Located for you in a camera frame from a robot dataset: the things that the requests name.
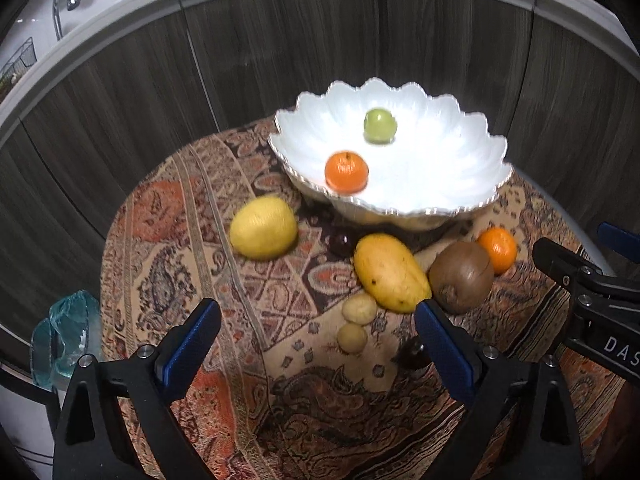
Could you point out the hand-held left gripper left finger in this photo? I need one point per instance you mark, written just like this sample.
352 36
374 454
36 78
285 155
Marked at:
192 341

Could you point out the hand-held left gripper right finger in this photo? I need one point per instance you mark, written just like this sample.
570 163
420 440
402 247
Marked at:
442 346

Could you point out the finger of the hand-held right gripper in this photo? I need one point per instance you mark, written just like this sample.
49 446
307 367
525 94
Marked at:
560 260
620 240

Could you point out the dark plum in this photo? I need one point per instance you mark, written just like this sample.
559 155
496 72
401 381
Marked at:
342 244
412 354

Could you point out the small orange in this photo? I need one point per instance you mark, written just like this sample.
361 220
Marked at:
497 249

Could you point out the brown kiwi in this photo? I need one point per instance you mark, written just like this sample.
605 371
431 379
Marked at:
461 276

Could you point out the yellow mango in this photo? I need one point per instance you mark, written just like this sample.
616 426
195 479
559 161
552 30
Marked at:
390 272

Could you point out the small tan longan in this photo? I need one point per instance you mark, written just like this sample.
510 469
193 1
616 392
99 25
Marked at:
351 338
359 307

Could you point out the yellow lemon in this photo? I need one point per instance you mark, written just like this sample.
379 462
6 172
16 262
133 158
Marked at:
263 228

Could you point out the white scalloped bowl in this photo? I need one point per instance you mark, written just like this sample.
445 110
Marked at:
430 170

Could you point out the patterned paisley tablecloth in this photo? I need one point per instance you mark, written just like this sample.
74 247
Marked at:
280 320

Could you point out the teal glass vase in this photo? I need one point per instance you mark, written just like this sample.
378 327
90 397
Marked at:
65 335

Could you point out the large orange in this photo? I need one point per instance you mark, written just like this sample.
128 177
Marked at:
346 172

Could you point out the green apple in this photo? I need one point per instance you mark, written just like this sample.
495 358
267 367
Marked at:
380 125

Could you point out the dark wood cabinet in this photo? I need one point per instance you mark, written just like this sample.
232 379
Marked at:
250 60

